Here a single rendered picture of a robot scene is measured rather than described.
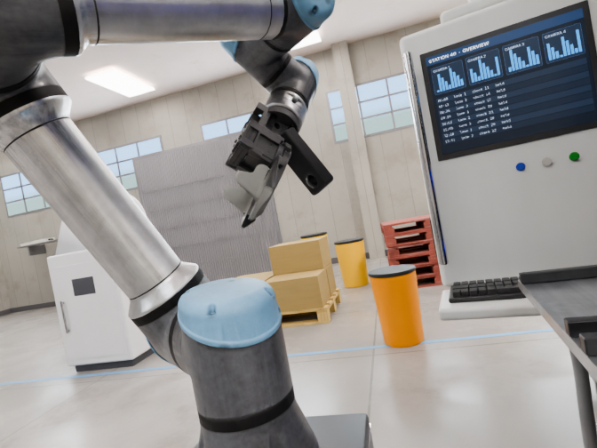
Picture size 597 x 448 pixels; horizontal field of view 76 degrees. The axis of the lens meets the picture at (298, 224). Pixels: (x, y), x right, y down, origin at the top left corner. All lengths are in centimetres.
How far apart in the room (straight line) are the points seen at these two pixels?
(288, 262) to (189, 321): 388
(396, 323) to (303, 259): 162
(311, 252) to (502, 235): 318
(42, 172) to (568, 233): 115
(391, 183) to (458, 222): 658
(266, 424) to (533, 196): 94
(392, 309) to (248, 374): 254
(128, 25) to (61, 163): 18
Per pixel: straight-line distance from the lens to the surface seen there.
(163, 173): 912
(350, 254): 519
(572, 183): 121
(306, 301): 389
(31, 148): 55
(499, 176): 119
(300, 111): 68
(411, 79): 117
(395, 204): 774
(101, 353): 417
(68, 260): 419
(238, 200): 60
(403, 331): 299
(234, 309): 42
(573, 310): 70
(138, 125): 965
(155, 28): 51
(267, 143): 61
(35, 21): 46
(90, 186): 54
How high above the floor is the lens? 109
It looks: 1 degrees down
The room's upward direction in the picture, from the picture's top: 11 degrees counter-clockwise
